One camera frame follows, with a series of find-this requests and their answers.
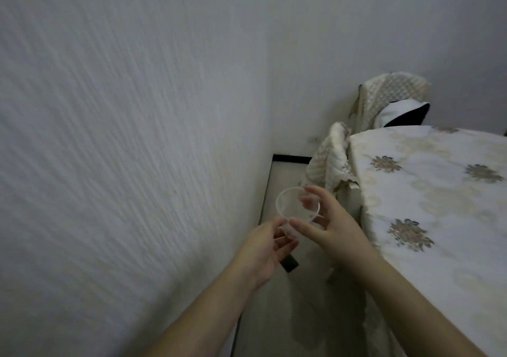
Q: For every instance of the person's right hand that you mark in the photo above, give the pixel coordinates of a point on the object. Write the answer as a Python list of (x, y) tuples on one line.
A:
[(336, 226)]

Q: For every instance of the person's left hand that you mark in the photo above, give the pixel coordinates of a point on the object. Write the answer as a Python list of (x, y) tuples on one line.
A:
[(255, 254)]

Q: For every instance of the person's right thumb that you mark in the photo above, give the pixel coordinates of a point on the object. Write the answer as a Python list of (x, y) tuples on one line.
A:
[(304, 228)]

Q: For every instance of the person's left thumb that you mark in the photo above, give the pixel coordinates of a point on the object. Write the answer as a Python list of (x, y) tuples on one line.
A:
[(279, 223)]

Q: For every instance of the clear plastic cup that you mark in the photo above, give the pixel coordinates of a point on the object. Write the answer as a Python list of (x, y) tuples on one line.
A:
[(285, 204)]

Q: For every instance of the person's right forearm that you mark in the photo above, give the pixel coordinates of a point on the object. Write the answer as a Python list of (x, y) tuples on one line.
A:
[(404, 305)]

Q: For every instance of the person's left forearm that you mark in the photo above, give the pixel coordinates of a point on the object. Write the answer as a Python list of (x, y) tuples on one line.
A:
[(202, 321)]

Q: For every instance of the small black object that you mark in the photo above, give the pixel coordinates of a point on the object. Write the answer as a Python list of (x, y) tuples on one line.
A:
[(290, 265)]

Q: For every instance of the white floral tablecloth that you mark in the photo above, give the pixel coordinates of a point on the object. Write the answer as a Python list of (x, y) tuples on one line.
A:
[(439, 218)]

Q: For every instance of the black and white cushion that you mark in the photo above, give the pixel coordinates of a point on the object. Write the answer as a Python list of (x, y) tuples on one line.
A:
[(408, 113)]

